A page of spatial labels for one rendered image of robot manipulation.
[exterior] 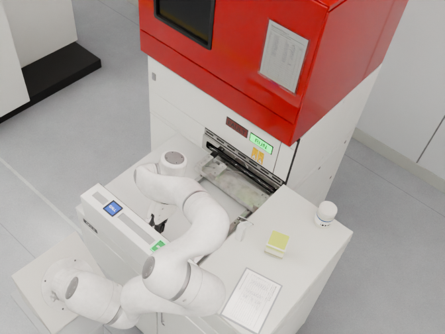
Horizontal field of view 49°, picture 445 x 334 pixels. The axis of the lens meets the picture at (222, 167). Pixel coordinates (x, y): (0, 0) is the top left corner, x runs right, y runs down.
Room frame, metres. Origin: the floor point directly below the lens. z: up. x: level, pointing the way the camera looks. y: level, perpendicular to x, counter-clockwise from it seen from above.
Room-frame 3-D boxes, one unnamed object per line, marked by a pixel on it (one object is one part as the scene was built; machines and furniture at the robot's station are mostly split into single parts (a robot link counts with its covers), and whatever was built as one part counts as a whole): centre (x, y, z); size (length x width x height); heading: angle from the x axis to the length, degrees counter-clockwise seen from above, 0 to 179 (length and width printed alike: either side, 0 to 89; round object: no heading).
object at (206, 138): (1.42, -0.08, 0.89); 0.44 x 0.02 x 0.10; 56
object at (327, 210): (1.13, -0.43, 1.01); 0.07 x 0.07 x 0.10
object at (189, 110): (1.54, 0.06, 1.02); 0.82 x 0.03 x 0.40; 56
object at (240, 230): (1.01, -0.11, 1.03); 0.06 x 0.04 x 0.13; 146
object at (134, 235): (0.98, 0.29, 0.89); 0.55 x 0.09 x 0.14; 56
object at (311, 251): (0.94, -0.23, 0.89); 0.62 x 0.35 x 0.14; 146
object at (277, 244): (0.97, -0.24, 1.00); 0.07 x 0.07 x 0.07; 74
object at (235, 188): (1.33, -0.05, 0.87); 0.36 x 0.08 x 0.03; 56
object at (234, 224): (1.11, -0.06, 0.84); 0.50 x 0.02 x 0.03; 146
